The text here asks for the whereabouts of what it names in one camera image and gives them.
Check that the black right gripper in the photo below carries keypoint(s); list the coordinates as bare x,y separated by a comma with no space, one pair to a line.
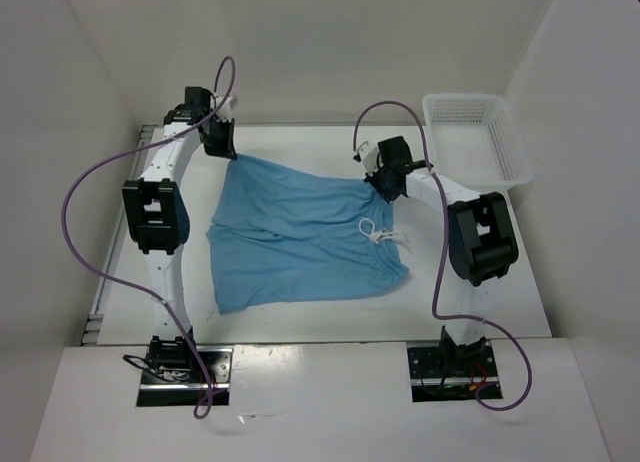
373,180

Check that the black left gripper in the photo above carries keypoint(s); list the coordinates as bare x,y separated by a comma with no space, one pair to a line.
226,149

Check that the light blue shorts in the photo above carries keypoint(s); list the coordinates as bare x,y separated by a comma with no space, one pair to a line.
282,235

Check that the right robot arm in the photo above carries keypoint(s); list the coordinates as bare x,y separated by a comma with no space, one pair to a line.
479,238

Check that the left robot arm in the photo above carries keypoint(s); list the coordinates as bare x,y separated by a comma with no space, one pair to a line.
158,221

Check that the white plastic basket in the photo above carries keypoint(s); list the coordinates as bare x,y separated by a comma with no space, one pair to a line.
474,140

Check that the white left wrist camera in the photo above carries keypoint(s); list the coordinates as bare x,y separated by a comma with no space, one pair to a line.
225,107

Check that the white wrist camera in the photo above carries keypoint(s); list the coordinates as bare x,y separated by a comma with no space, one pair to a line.
225,107
368,155

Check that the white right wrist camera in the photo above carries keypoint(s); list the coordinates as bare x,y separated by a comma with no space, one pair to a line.
368,155

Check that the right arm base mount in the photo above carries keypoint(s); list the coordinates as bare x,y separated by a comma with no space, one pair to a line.
432,381

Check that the aluminium table edge rail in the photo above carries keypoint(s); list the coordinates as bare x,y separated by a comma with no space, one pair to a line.
97,311

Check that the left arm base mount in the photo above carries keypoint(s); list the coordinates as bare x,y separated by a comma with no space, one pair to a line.
181,387

